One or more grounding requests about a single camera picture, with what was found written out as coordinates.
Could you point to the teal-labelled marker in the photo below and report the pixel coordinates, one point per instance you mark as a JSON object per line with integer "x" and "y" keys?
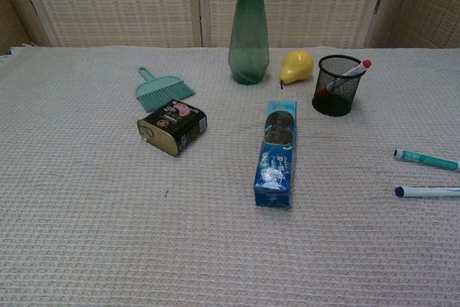
{"x": 424, "y": 159}

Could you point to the blue-capped white marker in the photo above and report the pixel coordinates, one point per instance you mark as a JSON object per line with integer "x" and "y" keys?
{"x": 424, "y": 192}

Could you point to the black mesh pen holder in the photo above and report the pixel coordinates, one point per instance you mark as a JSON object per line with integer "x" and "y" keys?
{"x": 325, "y": 105}

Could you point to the black luncheon meat can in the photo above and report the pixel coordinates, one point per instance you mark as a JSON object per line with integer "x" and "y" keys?
{"x": 169, "y": 131}

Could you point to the blue cookie box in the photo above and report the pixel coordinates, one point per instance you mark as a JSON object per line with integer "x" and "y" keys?
{"x": 275, "y": 177}

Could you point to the teal mini hand broom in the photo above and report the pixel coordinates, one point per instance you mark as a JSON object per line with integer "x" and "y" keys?
{"x": 158, "y": 91}

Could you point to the green plastic spray bottle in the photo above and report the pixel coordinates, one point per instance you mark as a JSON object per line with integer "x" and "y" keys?
{"x": 248, "y": 51}

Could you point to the yellow plastic pear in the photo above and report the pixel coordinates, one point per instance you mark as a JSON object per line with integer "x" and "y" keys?
{"x": 296, "y": 66}

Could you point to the red-capped white marker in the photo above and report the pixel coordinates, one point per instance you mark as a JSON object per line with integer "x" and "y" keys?
{"x": 359, "y": 68}

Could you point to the white waffle-weave tablecloth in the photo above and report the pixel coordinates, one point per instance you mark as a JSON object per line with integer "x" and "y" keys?
{"x": 108, "y": 231}

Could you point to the woven folding screen panel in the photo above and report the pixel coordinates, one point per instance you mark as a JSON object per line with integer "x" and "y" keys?
{"x": 427, "y": 5}
{"x": 316, "y": 1}
{"x": 115, "y": 1}
{"x": 14, "y": 8}

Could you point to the metal screen hinge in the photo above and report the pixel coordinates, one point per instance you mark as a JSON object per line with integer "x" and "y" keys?
{"x": 377, "y": 4}

